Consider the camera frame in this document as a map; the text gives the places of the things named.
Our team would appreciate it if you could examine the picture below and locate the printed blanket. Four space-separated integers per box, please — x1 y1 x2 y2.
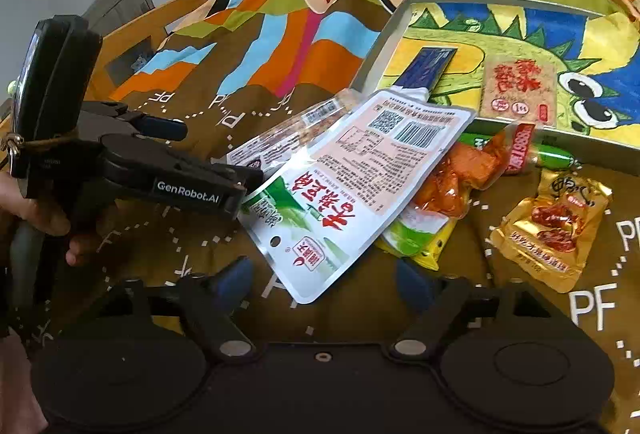
0 0 640 434

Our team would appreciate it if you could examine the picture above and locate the dark blue snack packet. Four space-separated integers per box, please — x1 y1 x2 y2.
397 47 458 98

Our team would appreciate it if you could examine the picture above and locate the gold snack packet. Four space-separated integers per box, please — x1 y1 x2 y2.
489 168 613 294

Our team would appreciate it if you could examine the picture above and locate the person's left hand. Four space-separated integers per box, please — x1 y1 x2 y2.
0 174 109 267

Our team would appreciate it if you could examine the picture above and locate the wooden bed frame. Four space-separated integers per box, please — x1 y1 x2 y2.
0 0 216 115

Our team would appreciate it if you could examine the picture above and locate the white green snack packet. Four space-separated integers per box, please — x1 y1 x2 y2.
239 87 477 305

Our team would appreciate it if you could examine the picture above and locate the metal tray with dinosaur print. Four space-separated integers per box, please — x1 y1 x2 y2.
350 0 640 165

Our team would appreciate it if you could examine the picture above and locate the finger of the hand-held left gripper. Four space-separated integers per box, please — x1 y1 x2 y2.
120 111 189 141
209 158 266 196

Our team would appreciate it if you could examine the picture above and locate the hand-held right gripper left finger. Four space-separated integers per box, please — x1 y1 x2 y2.
107 257 258 362

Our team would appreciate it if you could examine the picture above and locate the long clear snack bar packet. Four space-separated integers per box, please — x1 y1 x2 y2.
225 89 361 175

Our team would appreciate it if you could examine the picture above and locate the green sausage stick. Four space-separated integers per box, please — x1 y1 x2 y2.
460 131 583 172

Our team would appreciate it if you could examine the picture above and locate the yellow snack packet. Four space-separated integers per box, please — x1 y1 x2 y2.
375 204 461 271

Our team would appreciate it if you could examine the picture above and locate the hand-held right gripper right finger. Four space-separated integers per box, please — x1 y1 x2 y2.
390 259 541 362

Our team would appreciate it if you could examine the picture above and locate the tan rice cracker packet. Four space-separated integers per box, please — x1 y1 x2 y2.
477 54 560 127

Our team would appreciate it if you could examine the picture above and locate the orange red snack packet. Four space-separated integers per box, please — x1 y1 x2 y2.
412 121 538 220

